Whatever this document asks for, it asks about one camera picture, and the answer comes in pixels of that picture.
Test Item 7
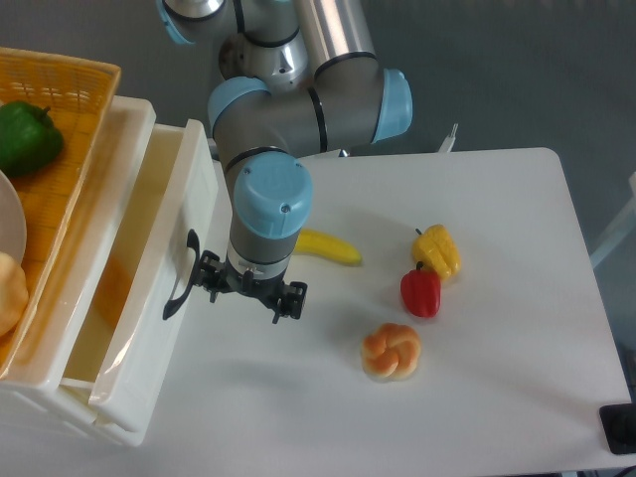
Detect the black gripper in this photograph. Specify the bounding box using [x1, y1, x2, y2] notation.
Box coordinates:
[191, 250, 307, 324]

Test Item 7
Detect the white top drawer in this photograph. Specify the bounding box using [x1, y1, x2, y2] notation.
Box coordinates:
[65, 120, 219, 445]

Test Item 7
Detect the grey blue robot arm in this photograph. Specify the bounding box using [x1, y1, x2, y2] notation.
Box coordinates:
[156, 1, 412, 319]

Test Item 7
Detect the white drawer cabinet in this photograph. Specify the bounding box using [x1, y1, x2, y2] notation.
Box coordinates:
[1, 96, 156, 444]

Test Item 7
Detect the yellow banana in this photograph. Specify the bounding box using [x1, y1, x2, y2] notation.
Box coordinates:
[294, 229, 363, 266]

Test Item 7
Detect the knotted bread roll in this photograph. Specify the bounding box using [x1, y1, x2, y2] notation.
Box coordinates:
[361, 323, 421, 381]

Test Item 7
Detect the red bell pepper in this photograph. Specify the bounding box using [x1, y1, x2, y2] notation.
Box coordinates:
[399, 261, 441, 319]

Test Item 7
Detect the yellow bell pepper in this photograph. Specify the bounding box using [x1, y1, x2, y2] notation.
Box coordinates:
[411, 224, 462, 281]

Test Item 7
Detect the beige bread roll in basket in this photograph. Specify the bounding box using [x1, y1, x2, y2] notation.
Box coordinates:
[0, 252, 29, 336]

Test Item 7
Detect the white plate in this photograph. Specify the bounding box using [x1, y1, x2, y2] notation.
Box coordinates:
[0, 173, 27, 263]

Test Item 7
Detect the orange wicker basket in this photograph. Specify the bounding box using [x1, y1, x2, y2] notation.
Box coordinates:
[0, 47, 122, 380]

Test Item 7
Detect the green bell pepper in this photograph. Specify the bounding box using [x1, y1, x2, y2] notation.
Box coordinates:
[1, 100, 65, 178]

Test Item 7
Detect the black device at table edge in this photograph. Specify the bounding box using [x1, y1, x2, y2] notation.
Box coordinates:
[599, 403, 636, 455]

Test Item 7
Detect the white frame at right edge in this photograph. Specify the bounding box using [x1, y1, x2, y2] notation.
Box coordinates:
[589, 173, 635, 268]

